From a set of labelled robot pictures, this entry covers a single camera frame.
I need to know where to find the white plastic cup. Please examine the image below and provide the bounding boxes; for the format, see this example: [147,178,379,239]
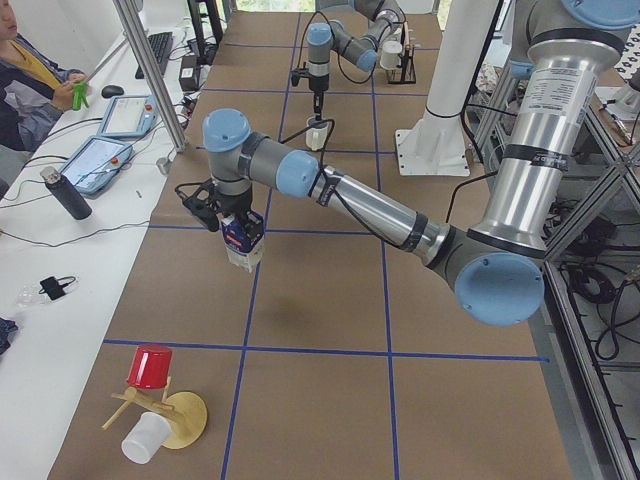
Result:
[121,412,172,464]

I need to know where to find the lower teach pendant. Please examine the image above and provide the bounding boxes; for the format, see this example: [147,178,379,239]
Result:
[60,136,133,197]

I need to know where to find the red plastic cup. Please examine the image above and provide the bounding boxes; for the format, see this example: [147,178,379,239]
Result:
[126,344,173,390]

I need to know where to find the white mug grey interior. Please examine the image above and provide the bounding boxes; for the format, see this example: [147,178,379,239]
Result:
[305,117,329,151]

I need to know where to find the black water bottle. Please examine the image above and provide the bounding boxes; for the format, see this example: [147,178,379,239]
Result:
[40,166,92,220]

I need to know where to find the upper teach pendant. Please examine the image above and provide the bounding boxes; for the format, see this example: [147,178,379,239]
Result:
[98,95,157,139]

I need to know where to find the milk carton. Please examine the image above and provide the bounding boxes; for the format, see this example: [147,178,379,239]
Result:
[220,214,265,273]

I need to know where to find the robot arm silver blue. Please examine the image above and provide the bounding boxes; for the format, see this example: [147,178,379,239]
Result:
[290,0,406,124]

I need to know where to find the black keyboard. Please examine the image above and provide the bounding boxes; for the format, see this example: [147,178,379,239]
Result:
[147,32,173,76]

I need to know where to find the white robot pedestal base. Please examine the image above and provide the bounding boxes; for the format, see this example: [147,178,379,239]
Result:
[395,0,500,177]

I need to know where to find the black wire cup rack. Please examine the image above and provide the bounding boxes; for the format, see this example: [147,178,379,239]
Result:
[383,22,417,85]

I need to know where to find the aluminium frame post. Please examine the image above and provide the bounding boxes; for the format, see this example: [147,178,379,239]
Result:
[113,0,187,153]

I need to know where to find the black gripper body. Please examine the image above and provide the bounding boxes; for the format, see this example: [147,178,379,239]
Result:
[313,91,324,107]
[214,187,253,222]

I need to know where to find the white cup on rack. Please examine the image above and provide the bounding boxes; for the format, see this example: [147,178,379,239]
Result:
[379,40,404,71]

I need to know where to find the seated person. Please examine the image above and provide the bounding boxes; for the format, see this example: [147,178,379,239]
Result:
[1,1,86,152]

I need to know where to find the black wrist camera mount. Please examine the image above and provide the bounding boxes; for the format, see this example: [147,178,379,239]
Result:
[290,68,309,87]

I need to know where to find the teach pendant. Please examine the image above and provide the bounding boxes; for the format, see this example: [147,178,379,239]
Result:
[98,95,157,139]
[60,136,133,197]

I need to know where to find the black computer mouse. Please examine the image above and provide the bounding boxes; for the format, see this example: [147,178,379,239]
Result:
[101,85,124,99]

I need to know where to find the wooden stand with round base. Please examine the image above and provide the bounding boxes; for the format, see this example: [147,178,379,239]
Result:
[101,377,208,450]

